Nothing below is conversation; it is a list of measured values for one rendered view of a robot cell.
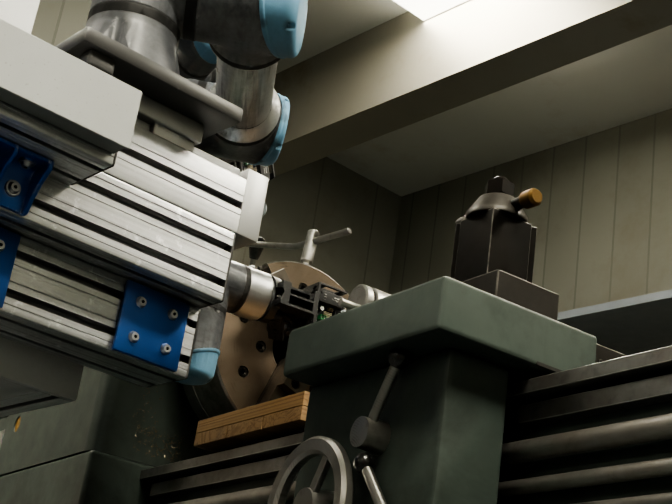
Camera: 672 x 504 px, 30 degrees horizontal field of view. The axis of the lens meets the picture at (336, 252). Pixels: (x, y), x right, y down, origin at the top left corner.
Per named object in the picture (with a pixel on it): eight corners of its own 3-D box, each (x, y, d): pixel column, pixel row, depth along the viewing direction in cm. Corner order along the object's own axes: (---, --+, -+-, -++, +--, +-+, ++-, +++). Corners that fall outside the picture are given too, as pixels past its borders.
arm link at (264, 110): (182, 14, 152) (186, 163, 204) (303, 37, 153) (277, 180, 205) (200, -73, 155) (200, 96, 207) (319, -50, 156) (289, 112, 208)
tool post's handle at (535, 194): (505, 210, 158) (506, 194, 159) (518, 216, 159) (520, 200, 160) (529, 201, 155) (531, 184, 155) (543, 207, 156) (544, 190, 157)
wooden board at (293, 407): (193, 446, 189) (197, 420, 191) (383, 501, 207) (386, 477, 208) (300, 419, 166) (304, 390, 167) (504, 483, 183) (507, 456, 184)
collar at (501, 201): (452, 220, 162) (454, 199, 163) (498, 240, 166) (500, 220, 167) (493, 203, 156) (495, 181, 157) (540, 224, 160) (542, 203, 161)
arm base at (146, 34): (98, 48, 143) (116, -24, 147) (33, 87, 154) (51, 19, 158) (203, 104, 152) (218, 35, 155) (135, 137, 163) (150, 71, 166)
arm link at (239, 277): (155, 301, 183) (166, 248, 186) (220, 323, 188) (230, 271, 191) (178, 290, 177) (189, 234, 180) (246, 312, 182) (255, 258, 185)
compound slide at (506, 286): (390, 340, 163) (395, 303, 165) (450, 361, 168) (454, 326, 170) (494, 307, 147) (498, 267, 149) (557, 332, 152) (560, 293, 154)
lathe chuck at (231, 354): (166, 414, 203) (215, 243, 217) (322, 477, 217) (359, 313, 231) (192, 406, 196) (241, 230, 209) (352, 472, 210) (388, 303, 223)
